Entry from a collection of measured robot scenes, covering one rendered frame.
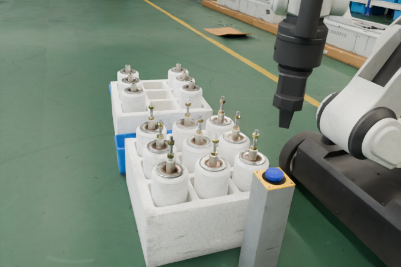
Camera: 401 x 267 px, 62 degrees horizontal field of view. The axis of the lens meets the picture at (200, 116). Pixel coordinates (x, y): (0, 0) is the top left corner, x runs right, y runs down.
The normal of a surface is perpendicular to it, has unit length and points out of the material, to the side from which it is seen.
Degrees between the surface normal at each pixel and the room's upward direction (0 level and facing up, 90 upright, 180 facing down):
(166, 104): 90
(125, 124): 90
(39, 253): 0
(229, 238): 90
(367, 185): 0
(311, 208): 0
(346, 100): 45
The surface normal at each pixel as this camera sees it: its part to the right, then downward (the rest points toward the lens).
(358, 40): -0.93, 0.11
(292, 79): -0.33, 0.40
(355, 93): -0.62, -0.55
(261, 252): 0.33, 0.43
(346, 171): 0.07, -0.90
